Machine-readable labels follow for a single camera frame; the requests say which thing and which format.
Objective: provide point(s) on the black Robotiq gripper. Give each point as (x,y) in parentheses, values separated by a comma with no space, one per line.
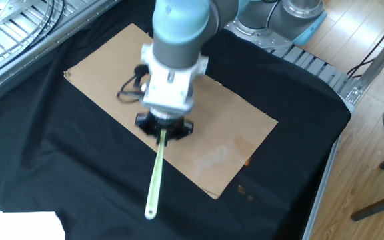
(170,126)

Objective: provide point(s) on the pale green plastic flyswatter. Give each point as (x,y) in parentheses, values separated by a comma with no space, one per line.
(155,180)

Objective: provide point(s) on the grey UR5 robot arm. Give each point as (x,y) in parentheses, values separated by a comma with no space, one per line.
(178,26)

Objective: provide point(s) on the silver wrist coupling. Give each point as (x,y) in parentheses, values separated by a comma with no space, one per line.
(167,116)

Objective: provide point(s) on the brown cardboard sheet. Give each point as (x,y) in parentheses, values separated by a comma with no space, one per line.
(218,126)

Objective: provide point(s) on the small orange piece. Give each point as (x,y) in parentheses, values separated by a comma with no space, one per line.
(247,162)

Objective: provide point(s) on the black table cloth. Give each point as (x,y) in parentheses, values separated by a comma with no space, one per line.
(62,160)

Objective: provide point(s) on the large white paper sheet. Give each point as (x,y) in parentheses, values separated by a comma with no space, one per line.
(15,226)

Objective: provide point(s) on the silver mounting plate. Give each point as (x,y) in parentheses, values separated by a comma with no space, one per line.
(12,10)

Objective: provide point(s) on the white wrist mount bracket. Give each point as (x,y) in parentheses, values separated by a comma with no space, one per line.
(168,86)

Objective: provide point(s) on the aluminium post with bracket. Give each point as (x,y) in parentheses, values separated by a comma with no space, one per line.
(375,63)

